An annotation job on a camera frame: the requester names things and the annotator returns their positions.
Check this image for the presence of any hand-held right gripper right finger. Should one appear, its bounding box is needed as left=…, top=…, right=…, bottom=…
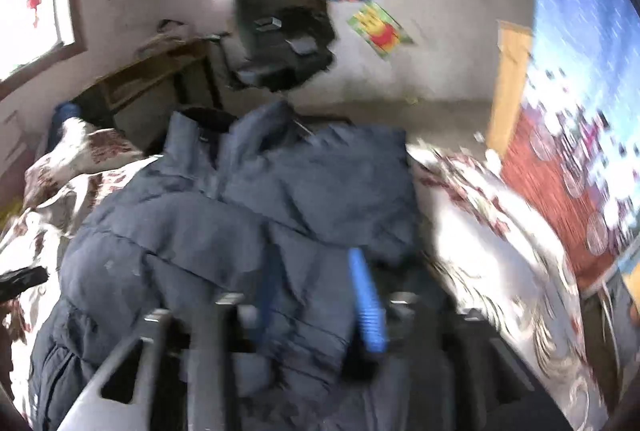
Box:
left=347, top=247, right=573, bottom=431

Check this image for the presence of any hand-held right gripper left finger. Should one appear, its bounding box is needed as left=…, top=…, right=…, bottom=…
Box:
left=57, top=251, right=286, bottom=431

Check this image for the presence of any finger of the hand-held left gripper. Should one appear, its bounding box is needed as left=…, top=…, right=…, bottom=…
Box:
left=0, top=267, right=49, bottom=302

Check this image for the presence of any dark blue padded jacket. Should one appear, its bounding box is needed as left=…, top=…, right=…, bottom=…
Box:
left=27, top=101, right=451, bottom=431

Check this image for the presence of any floral bed blanket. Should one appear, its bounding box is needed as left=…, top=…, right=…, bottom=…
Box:
left=0, top=116, right=616, bottom=431

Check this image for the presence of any window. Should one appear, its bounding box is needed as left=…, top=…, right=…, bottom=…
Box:
left=0, top=0, right=88, bottom=99

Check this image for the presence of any wooden desk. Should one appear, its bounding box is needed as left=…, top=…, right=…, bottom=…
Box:
left=95, top=38, right=223, bottom=112

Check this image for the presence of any yellow wooden board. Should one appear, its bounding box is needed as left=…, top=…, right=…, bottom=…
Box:
left=487, top=21, right=533, bottom=156

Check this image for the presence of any yellow green bear poster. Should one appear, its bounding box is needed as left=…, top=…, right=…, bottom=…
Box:
left=347, top=1, right=413, bottom=59

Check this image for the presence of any blue red printed wall cloth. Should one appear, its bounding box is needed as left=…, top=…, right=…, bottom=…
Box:
left=500, top=0, right=640, bottom=292

